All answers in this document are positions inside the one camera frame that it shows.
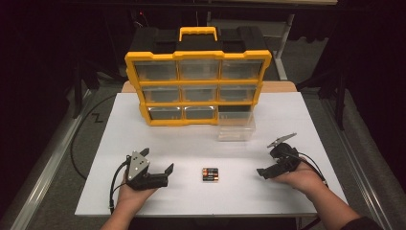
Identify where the set of clear cabinet drawers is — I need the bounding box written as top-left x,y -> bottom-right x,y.
133,59 -> 263,121

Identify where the metal floor rail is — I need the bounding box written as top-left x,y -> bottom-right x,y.
9,89 -> 94,230
321,92 -> 398,230

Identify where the white metal stand pole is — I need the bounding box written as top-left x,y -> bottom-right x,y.
275,13 -> 297,81

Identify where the person's right hand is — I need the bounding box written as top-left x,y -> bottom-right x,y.
272,163 -> 324,196

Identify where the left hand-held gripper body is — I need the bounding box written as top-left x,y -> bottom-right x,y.
124,149 -> 169,192

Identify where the clear plastic drawer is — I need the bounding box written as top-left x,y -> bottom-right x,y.
216,109 -> 257,143

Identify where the black metal stand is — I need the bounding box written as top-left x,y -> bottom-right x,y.
296,61 -> 350,131

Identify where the black floor cable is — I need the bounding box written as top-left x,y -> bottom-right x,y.
70,94 -> 117,180

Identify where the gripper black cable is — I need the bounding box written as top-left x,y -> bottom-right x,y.
108,160 -> 129,215
282,150 -> 328,189

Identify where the yellow and black organizer cabinet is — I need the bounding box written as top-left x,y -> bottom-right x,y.
124,26 -> 273,127

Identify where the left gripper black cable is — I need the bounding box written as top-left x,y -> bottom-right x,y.
108,160 -> 129,215

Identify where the person's left hand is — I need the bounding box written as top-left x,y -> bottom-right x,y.
117,181 -> 159,208

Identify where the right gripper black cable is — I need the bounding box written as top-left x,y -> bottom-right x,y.
282,150 -> 328,189

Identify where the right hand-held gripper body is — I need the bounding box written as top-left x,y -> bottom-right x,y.
267,132 -> 302,176

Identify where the person's dark sleeve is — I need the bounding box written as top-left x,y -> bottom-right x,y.
339,216 -> 385,230

